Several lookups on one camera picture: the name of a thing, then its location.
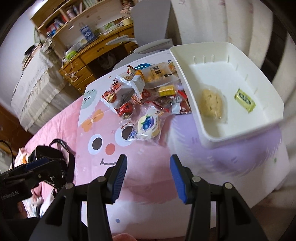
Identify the pink cushion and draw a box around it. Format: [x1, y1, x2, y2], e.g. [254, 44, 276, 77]
[14, 96, 93, 209]

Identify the wooden desk with drawers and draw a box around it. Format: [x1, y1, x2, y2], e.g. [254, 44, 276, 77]
[59, 23, 139, 94]

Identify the white cord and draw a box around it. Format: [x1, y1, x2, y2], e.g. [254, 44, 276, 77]
[60, 54, 79, 82]

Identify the wastebasket with plastic liner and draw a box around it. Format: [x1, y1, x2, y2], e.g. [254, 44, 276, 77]
[97, 52, 116, 70]

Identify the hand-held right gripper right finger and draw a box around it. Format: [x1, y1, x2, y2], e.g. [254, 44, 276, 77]
[170, 154, 263, 241]

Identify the grey office chair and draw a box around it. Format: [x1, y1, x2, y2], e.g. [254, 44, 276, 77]
[112, 0, 174, 71]

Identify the round red snack packet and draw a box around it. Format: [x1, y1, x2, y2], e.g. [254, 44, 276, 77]
[118, 103, 135, 119]

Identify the black bag with strap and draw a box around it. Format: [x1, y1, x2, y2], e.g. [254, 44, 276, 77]
[29, 138, 76, 186]

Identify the white plastic bin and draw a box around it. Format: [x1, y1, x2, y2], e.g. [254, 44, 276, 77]
[169, 42, 285, 149]

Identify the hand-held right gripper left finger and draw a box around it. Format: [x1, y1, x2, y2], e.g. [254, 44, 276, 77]
[29, 154, 128, 241]

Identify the yellow green candy packet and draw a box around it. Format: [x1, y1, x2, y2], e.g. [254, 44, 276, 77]
[234, 88, 257, 113]

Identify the white lace cloth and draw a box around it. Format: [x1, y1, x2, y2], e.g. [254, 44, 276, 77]
[10, 50, 71, 135]

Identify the brown white snowflake packet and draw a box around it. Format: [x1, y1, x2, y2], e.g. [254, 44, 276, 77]
[171, 91, 193, 115]

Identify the blue box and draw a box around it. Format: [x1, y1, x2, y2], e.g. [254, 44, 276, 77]
[79, 23, 97, 42]

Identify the gold candy packet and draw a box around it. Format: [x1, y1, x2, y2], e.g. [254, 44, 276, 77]
[158, 85, 176, 98]

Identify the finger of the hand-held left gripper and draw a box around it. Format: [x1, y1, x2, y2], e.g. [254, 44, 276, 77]
[25, 157, 50, 172]

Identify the blue yellow cake packet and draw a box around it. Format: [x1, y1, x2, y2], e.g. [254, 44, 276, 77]
[128, 104, 167, 144]

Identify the red white fruit print packet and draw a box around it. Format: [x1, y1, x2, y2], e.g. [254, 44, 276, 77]
[100, 79, 134, 114]

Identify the pale cookie in clear packet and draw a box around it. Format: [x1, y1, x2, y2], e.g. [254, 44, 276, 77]
[198, 87, 228, 123]

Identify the yellow cubes clear packet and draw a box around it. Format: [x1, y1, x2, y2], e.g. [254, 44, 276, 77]
[141, 61, 178, 84]

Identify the dark dates clear packet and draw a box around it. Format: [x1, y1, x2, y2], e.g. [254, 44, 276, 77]
[151, 95, 176, 113]

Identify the green tissue pack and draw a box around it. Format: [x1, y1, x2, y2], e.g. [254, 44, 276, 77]
[64, 49, 77, 60]

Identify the wooden bookshelf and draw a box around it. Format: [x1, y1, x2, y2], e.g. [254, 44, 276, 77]
[30, 0, 131, 39]

